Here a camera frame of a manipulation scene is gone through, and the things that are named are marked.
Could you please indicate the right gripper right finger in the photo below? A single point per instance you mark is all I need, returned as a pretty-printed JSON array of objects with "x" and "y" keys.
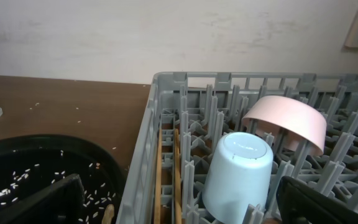
[{"x": 299, "y": 203}]

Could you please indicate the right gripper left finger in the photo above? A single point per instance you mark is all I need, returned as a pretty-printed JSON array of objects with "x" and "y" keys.
[{"x": 60, "y": 202}]

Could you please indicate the light blue cup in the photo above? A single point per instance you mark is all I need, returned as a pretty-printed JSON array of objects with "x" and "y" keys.
[{"x": 238, "y": 176}]

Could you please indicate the pink bowl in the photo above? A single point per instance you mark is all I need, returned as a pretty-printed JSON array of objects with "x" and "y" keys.
[{"x": 299, "y": 119}]

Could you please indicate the wooden chopstick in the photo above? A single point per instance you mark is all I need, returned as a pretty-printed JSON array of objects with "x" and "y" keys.
[
  {"x": 178, "y": 219},
  {"x": 158, "y": 173}
]

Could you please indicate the grey dishwasher rack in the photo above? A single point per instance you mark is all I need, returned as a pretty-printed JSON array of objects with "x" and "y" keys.
[{"x": 204, "y": 107}]

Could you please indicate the peanut on tray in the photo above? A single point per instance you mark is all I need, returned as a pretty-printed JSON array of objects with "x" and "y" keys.
[{"x": 109, "y": 214}]

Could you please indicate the round black tray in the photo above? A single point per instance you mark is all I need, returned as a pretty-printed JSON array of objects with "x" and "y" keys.
[{"x": 29, "y": 164}]

